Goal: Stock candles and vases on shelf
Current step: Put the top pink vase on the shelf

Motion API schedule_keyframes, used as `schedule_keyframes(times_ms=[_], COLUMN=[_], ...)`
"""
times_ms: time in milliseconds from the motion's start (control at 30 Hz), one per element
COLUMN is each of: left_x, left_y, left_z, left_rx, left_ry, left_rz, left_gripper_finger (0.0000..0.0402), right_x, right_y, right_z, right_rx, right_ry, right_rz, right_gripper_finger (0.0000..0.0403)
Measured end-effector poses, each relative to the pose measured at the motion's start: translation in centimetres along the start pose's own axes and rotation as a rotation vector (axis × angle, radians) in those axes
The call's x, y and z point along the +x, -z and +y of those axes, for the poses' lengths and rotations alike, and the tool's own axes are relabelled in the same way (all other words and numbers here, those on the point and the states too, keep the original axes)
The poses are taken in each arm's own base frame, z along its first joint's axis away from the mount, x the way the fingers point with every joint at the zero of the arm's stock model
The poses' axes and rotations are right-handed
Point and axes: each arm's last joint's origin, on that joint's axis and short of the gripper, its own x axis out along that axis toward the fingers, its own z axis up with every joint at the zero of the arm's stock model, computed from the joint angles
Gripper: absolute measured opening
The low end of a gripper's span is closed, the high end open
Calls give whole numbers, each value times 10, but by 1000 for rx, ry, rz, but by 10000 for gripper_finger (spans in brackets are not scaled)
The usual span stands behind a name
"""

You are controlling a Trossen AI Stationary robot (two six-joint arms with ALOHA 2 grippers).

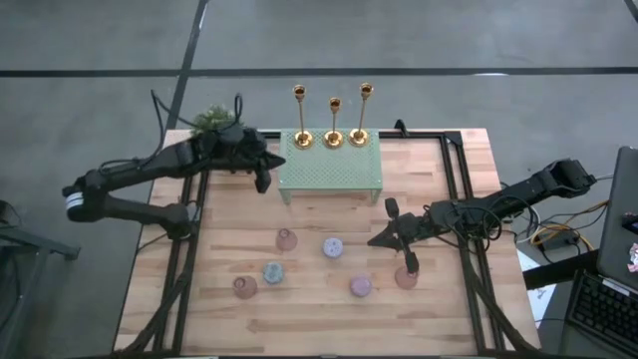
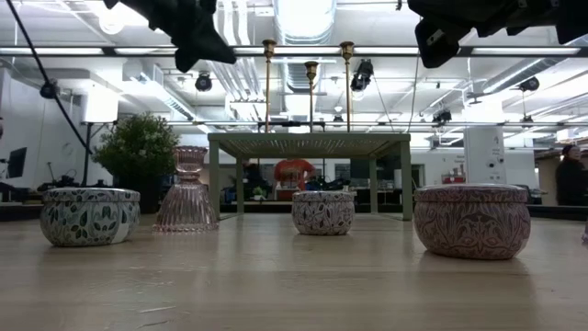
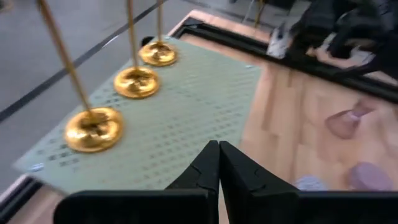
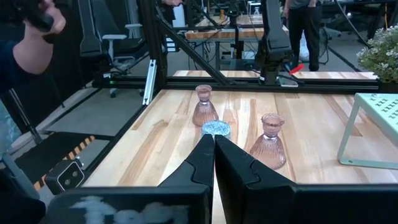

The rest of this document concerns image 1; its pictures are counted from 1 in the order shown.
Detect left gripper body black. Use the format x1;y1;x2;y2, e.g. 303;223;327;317
233;130;273;194

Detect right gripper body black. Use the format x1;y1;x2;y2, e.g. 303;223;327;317
386;197;435;275

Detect tall gold candlestick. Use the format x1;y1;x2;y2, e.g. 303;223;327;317
291;84;315;151
348;82;375;148

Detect pink speckled candle jar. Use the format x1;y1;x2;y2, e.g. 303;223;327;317
349;274;373;298

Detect white purple speckled candle jar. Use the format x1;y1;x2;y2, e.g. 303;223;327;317
322;236;345;260

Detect short gold candlestick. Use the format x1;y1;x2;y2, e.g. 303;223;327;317
322;97;345;150

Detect blue-grey speckled candle jar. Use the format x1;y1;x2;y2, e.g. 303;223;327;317
262;261;285;286

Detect green perforated metal shelf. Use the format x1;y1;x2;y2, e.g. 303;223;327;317
276;128;384;205

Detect green potted plant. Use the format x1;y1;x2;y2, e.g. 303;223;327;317
191;104;245;139

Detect white paper sheet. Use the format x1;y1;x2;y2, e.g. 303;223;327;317
516;248;557;328

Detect black power brick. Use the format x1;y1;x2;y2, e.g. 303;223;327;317
540;231;582;253

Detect grey laptop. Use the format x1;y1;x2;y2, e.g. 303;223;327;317
596;146;638;290

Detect black keyboard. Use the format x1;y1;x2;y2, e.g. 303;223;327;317
565;268;638;356

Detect black side stand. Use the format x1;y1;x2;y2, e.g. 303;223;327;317
0;198;82;359

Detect black aluminium table frame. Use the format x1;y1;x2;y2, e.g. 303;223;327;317
114;130;542;358

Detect right arm black cables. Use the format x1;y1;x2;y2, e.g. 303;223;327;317
438;193;542;250

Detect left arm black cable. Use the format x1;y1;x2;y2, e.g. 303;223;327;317
99;89;245;174

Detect yellow cable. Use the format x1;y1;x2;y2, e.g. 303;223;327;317
528;198;610;251

